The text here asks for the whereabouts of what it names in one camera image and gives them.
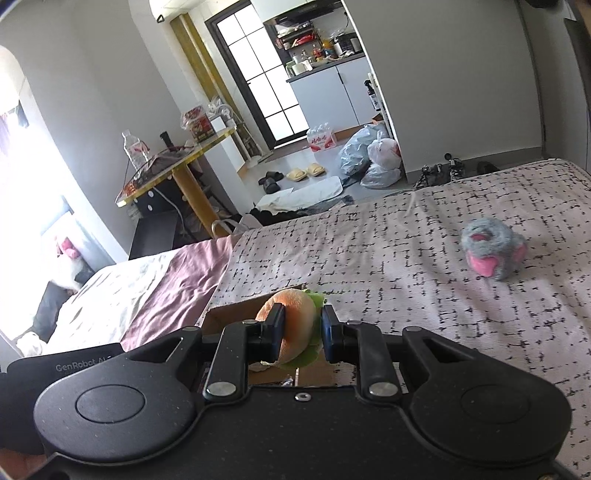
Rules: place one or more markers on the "red snack box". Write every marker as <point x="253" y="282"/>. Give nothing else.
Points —
<point x="198" y="127"/>

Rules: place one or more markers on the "white kitchen cabinet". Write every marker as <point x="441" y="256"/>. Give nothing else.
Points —
<point x="332" y="97"/>

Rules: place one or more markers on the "yellow curtain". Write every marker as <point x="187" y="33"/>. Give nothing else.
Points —
<point x="207" y="74"/>

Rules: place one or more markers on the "brown cardboard box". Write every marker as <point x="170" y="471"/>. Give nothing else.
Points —
<point x="231" y="318"/>

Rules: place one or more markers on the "mauve blanket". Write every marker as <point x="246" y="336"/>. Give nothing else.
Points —
<point x="180" y="286"/>

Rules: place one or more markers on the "hanging clothes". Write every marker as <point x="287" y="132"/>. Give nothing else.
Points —
<point x="14" y="124"/>

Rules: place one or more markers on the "burger plush toy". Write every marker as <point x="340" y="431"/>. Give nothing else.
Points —
<point x="300" y="323"/>

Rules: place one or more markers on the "white plush toy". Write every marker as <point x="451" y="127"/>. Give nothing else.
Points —
<point x="69" y="274"/>

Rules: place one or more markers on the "small black object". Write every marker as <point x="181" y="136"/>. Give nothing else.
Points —
<point x="166" y="141"/>

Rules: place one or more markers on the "clear water bottle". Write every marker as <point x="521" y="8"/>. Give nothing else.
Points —
<point x="134" y="152"/>

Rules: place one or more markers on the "black spray bottle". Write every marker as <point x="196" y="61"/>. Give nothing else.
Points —
<point x="372" y="97"/>

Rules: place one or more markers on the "white black-patterned bedsheet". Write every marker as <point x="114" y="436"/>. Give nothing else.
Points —
<point x="392" y="258"/>

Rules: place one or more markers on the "black slipper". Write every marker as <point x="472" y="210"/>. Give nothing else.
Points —
<point x="271" y="177"/>
<point x="271" y="187"/>

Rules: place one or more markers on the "white floor mat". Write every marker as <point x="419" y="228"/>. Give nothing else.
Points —
<point x="304" y="194"/>

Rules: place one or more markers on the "kitchen shelf with supplies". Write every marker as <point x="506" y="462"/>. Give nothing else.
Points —
<point x="314" y="41"/>

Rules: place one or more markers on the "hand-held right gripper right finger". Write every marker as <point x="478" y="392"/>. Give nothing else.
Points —
<point x="328" y="332"/>

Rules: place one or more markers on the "white quilt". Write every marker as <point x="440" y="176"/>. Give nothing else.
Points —
<point x="115" y="300"/>

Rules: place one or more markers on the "black cabinet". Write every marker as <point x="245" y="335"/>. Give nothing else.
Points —
<point x="154" y="230"/>

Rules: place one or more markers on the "grey and pink plush toy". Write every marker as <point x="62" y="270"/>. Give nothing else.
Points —
<point x="494" y="247"/>

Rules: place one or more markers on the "white plastic bag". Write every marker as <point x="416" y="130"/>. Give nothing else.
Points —
<point x="385" y="152"/>

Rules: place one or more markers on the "black-framed glass door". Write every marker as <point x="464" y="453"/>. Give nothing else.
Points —
<point x="258" y="78"/>

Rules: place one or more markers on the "pack of water bottles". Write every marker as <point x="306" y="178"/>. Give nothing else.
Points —
<point x="322" y="138"/>

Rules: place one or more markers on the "round gold-edged table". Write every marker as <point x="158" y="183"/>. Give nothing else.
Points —
<point x="189" y="184"/>

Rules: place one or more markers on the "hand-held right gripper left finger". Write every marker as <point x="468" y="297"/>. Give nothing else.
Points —
<point x="280" y="332"/>

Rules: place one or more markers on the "clear plastic bag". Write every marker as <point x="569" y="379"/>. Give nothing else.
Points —
<point x="381" y="176"/>

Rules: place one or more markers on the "blue-grey trash bag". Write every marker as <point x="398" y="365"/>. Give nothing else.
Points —
<point x="358" y="152"/>

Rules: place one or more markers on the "dark clothes pile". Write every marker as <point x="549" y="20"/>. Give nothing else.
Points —
<point x="286" y="214"/>

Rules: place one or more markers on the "small white box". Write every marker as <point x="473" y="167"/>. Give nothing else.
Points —
<point x="220" y="124"/>

